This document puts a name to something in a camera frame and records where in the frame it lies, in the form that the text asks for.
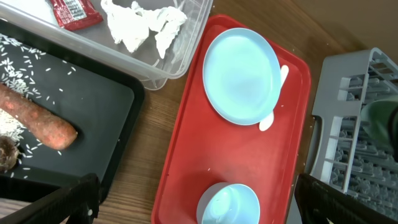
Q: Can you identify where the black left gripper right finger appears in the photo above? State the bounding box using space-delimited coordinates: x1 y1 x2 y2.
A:
294 174 397 224

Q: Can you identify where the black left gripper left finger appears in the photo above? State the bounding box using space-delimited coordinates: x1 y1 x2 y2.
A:
1 174 100 224

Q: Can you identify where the orange carrot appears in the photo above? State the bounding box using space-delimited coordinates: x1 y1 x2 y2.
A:
1 85 78 151

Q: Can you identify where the brown mushroom scrap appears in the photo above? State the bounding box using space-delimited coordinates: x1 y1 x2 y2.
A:
0 136 19 173

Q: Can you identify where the light blue bowl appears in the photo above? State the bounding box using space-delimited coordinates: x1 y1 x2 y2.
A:
196 182 261 224

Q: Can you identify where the mint green bowl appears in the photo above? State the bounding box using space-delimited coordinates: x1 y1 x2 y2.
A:
360 95 397 162

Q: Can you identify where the white plastic spoon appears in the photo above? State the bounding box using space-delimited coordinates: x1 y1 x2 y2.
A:
259 65 289 131

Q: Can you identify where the light blue plate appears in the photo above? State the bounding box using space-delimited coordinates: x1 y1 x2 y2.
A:
202 27 282 126

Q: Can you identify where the white tissue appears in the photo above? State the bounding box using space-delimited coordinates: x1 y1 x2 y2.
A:
101 0 187 58

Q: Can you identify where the red snack wrapper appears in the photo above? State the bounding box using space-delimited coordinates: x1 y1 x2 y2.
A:
48 0 103 31

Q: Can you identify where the grey dishwasher rack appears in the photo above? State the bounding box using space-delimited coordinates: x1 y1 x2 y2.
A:
304 47 397 220

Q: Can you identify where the black waste tray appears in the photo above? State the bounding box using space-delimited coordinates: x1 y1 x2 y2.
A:
1 22 145 202

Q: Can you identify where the white rice pile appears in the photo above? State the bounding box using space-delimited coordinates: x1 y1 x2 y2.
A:
0 32 77 180

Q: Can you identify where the clear plastic bin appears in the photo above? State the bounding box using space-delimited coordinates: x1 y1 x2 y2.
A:
1 0 213 90

